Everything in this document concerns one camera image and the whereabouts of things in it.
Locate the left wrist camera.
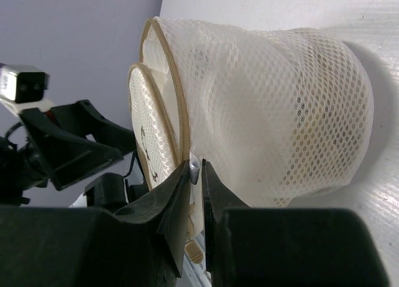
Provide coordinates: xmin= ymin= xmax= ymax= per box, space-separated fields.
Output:
xmin=1 ymin=63 xmax=54 ymax=117

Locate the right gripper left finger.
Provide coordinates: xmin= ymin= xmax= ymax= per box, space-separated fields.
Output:
xmin=1 ymin=162 xmax=190 ymax=286

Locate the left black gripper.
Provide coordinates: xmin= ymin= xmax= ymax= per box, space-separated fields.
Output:
xmin=1 ymin=100 xmax=137 ymax=206

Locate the aluminium mounting rail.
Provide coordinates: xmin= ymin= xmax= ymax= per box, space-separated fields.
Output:
xmin=176 ymin=230 xmax=212 ymax=286

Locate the white mesh laundry bag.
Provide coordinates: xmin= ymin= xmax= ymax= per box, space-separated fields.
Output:
xmin=128 ymin=16 xmax=375 ymax=208

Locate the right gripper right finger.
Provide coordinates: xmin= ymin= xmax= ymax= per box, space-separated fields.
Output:
xmin=201 ymin=161 xmax=390 ymax=286

